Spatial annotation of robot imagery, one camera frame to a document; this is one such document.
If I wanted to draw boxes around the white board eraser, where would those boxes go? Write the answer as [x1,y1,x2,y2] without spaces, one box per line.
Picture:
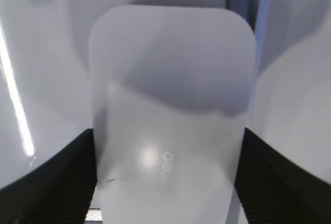
[88,5,257,223]

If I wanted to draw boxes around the white board with grey frame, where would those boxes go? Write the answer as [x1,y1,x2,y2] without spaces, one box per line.
[0,0,331,224]

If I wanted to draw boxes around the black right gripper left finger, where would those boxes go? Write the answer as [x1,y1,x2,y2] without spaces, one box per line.
[1,129,97,223]

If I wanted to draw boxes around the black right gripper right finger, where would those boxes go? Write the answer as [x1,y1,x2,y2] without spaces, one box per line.
[234,129,330,223]

